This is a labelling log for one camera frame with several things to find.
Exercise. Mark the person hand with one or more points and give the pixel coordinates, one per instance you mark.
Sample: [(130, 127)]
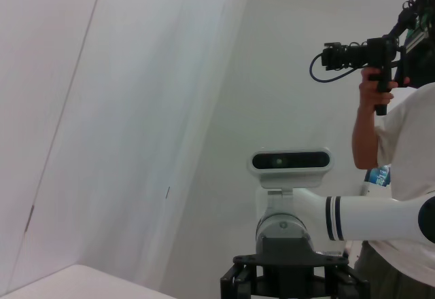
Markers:
[(368, 91)]

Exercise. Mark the bare person forearm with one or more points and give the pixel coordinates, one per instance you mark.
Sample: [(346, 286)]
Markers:
[(365, 136)]

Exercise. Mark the blue white printed package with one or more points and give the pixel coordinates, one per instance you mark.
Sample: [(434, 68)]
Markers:
[(379, 175)]

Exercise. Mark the white grey robot torso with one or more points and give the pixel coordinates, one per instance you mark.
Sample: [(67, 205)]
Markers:
[(282, 226)]

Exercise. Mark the person in white shirt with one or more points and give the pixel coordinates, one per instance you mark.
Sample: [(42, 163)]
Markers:
[(414, 149)]

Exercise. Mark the black handheld camera rig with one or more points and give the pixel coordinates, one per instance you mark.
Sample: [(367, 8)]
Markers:
[(377, 52)]

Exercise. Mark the white robot head camera unit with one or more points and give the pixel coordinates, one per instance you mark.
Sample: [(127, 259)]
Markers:
[(289, 160)]

